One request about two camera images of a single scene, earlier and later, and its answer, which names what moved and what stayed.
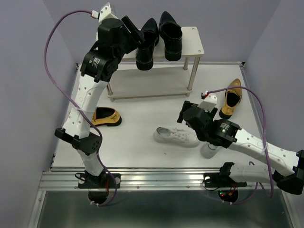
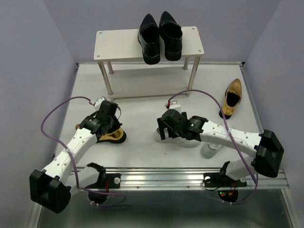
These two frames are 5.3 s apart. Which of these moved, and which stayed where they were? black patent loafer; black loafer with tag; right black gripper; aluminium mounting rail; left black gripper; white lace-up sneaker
Moved: right black gripper; black patent loafer; left black gripper
Stayed: black loafer with tag; white lace-up sneaker; aluminium mounting rail
